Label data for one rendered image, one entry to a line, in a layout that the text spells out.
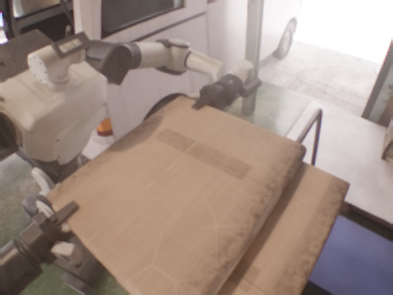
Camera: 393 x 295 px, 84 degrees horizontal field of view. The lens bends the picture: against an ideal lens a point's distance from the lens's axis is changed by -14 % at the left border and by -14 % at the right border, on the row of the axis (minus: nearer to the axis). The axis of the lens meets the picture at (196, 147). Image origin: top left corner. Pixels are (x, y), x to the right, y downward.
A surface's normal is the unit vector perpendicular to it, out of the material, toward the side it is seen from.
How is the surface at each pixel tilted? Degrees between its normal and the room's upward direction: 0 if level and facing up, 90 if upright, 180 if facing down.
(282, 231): 0
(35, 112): 30
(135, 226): 0
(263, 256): 0
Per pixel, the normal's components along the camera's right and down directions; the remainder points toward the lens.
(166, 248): -0.05, -0.73
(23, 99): 0.41, -0.52
